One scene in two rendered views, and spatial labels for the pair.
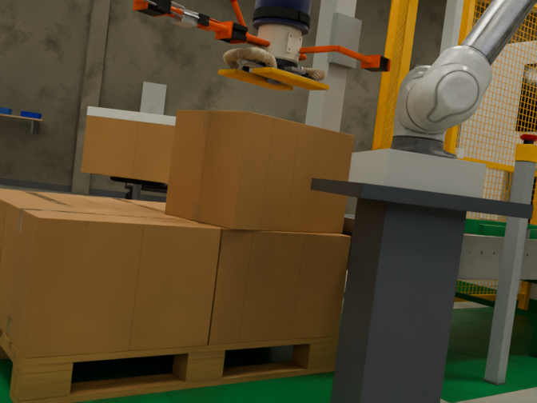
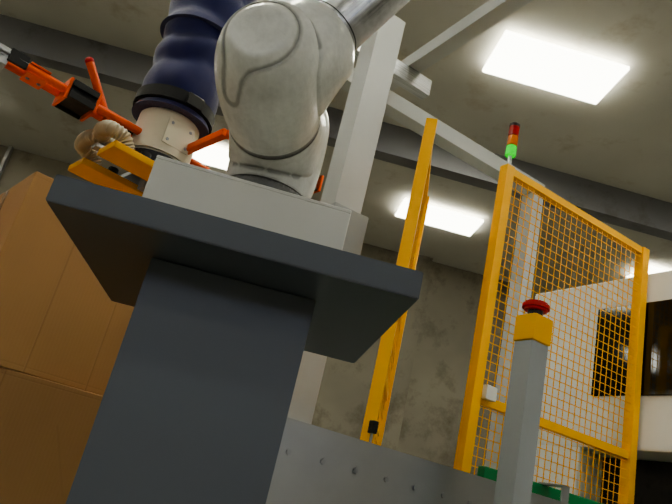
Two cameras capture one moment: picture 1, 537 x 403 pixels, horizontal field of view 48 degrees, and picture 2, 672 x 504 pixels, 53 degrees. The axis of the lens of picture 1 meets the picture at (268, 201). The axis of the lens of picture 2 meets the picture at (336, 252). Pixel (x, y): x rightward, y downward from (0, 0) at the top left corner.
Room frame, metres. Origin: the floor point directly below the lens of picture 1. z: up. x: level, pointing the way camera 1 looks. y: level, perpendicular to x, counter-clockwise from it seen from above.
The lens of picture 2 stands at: (0.80, -0.71, 0.43)
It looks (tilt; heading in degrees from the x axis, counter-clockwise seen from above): 21 degrees up; 8
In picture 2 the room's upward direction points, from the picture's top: 14 degrees clockwise
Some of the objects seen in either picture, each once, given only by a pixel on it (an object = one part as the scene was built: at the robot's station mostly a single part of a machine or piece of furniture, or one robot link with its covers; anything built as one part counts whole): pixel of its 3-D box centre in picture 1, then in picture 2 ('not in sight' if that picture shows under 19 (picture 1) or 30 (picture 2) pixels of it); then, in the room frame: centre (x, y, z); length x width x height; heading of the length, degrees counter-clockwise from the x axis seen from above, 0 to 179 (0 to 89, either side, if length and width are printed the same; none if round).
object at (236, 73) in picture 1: (257, 76); (133, 187); (2.45, 0.11, 1.13); 0.34 x 0.10 x 0.05; 137
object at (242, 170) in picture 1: (262, 173); (97, 314); (2.36, 0.04, 0.74); 0.60 x 0.40 x 0.40; 135
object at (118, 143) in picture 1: (141, 147); not in sight; (3.81, 0.84, 0.82); 0.60 x 0.40 x 0.40; 87
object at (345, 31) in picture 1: (344, 41); (343, 238); (3.73, -0.34, 1.62); 0.20 x 0.05 x 0.30; 126
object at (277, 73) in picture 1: (292, 75); (166, 174); (2.32, -0.03, 1.13); 0.34 x 0.10 x 0.05; 137
